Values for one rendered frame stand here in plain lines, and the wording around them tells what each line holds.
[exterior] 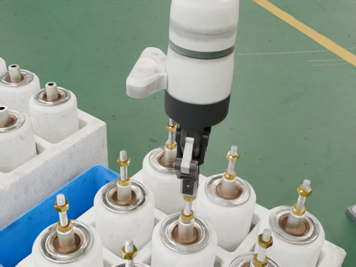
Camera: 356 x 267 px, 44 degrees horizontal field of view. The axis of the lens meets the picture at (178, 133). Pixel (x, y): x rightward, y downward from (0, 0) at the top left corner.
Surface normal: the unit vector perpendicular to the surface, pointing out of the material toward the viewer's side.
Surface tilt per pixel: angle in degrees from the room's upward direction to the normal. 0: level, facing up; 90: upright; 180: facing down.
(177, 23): 88
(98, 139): 90
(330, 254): 0
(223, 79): 87
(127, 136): 0
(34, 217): 88
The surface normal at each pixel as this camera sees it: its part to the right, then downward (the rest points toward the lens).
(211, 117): 0.36, 0.56
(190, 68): -0.33, 0.41
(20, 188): 0.81, 0.38
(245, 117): 0.05, -0.80
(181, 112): -0.48, 0.50
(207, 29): 0.03, 0.60
